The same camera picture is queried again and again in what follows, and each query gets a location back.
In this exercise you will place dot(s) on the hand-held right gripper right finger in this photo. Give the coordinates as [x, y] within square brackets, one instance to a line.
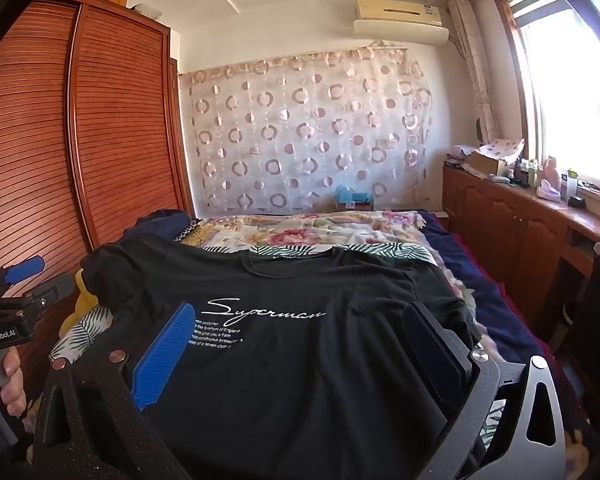
[432, 352]

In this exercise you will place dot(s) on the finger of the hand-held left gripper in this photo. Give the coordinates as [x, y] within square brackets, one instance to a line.
[52, 292]
[26, 266]

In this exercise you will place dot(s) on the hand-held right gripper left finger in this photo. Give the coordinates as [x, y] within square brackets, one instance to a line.
[162, 355]

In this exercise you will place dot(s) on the black printed t-shirt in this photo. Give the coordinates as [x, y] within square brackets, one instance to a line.
[290, 385]

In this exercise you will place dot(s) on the person's left hand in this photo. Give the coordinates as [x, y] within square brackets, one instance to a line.
[11, 390]

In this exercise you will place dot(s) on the yellow plush toy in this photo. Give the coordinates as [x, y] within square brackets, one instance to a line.
[85, 300]

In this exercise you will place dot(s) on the leaf-print cover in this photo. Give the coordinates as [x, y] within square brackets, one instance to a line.
[87, 330]

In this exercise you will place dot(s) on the navy bedsheet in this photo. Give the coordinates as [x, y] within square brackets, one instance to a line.
[480, 280]

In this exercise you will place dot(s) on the navy folded garment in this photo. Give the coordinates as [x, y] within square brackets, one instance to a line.
[155, 225]

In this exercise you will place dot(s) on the dark patterned folded garment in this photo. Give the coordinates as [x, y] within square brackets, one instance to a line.
[192, 234]

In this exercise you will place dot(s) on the long wooden cabinet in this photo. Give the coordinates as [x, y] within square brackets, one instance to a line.
[510, 225]

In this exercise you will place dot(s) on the wooden slatted wardrobe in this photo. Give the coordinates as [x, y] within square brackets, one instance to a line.
[120, 135]

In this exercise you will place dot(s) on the small cardboard box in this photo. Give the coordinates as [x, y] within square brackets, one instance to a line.
[355, 206]

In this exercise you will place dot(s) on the floral blanket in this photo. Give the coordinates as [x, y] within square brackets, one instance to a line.
[290, 234]

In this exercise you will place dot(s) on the blue toy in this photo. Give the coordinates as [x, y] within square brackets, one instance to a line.
[350, 194]

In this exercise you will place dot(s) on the brown cardboard box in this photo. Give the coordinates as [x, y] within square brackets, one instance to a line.
[485, 162]

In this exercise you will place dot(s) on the white bottle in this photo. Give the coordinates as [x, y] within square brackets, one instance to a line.
[532, 174]

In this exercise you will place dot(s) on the small black box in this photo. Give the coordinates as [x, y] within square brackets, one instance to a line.
[576, 202]

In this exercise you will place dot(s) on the pink floral cloth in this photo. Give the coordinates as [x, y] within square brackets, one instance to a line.
[505, 147]

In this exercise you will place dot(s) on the green-capped bottle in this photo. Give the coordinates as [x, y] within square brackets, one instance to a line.
[571, 185]

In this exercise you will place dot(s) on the oval mirror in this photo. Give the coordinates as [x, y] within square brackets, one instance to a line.
[478, 130]

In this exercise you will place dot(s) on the sheer circle-patterned curtain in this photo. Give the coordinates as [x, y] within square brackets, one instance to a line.
[305, 130]

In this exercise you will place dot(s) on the white box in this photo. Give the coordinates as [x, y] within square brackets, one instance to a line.
[147, 9]

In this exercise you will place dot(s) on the gathered pale window curtain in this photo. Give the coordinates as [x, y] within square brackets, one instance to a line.
[472, 70]

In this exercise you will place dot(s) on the window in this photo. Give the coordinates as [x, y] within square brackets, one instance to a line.
[565, 85]

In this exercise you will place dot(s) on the beige wall air conditioner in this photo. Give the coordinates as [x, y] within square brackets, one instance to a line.
[400, 20]

